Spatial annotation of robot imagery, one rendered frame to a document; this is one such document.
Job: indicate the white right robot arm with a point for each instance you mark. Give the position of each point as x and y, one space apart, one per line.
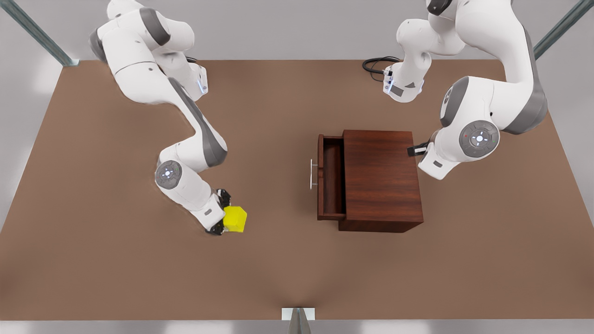
153 79

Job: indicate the silver frame post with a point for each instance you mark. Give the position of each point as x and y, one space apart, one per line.
298 321
39 32
559 28

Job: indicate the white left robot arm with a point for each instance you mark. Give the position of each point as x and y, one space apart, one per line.
492 97

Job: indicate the dark wooden cabinet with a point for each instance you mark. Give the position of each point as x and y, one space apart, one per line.
381 180

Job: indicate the yellow cube block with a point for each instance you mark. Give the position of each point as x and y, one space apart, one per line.
235 219

